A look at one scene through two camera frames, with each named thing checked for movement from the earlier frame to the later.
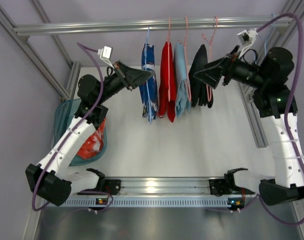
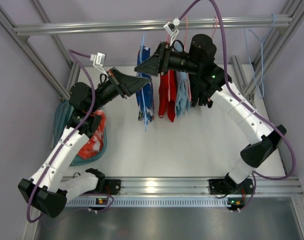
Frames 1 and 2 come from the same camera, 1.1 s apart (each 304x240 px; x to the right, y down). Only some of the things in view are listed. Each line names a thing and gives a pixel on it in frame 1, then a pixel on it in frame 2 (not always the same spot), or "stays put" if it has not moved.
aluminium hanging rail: x=245 y=23 stays put
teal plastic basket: x=65 y=112 stays put
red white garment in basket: x=93 y=145 stays put
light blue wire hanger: x=146 y=70 -> x=141 y=56
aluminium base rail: x=167 y=186 stays put
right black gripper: x=228 y=69 -> x=163 y=59
